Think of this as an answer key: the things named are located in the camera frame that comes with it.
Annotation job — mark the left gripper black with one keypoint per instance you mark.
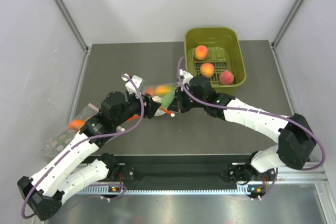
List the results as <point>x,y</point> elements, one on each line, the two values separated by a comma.
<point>151,106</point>

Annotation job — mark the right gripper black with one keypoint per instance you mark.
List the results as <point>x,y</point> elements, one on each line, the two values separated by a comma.
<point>178,104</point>

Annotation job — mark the fake green cucumber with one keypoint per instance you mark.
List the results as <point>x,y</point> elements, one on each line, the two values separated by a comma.
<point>168,99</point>

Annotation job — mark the clear zip bag red seal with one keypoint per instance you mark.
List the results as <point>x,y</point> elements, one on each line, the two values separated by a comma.
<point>170,113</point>

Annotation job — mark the fake orange yellow mango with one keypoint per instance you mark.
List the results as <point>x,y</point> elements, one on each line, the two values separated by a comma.
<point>162,90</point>

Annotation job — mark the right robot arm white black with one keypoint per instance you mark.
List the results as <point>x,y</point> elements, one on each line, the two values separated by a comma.
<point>294,144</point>

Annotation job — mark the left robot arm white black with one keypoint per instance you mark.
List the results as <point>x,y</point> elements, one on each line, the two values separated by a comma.
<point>46,191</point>

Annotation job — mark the fake peach middle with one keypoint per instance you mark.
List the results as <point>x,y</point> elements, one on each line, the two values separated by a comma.
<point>207,70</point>

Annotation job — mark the fake peach pink right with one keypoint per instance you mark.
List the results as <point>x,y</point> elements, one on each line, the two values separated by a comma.
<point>226,78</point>

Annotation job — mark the fake peach back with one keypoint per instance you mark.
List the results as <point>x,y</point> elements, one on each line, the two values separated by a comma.
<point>200,52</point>

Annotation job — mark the fake orange fruit in bag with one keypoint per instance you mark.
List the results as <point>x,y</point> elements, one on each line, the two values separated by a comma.
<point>76,124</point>

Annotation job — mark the olive green plastic basin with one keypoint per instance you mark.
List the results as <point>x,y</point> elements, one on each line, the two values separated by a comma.
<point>224,53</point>

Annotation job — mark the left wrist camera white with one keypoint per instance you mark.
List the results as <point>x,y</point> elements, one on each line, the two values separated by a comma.
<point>133,84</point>

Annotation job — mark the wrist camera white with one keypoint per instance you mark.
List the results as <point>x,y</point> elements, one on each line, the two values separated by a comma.
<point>184,77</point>
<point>133,84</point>

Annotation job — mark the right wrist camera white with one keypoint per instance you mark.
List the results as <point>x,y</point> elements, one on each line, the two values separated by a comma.
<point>184,77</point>

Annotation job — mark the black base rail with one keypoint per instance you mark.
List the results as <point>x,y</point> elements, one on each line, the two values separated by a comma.
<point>180,172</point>

